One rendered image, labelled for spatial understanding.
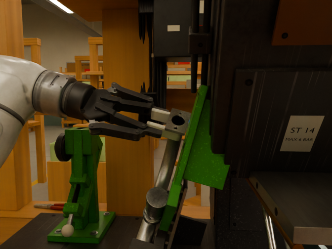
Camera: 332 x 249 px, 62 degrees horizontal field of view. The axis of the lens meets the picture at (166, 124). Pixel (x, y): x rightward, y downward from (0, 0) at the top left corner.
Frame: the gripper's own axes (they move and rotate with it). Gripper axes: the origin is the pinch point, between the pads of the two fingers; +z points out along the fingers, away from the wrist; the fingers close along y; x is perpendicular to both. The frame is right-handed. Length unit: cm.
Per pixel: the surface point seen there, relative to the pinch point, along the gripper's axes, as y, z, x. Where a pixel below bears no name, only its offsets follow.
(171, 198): -16.0, 4.6, -2.7
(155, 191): -14.6, 1.9, -0.1
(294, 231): -22.5, 16.5, -18.1
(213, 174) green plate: -10.4, 10.3, -3.7
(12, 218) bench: -16, -39, 45
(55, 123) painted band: 528, -479, 866
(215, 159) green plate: -8.6, 9.9, -5.6
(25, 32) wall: 745, -663, 646
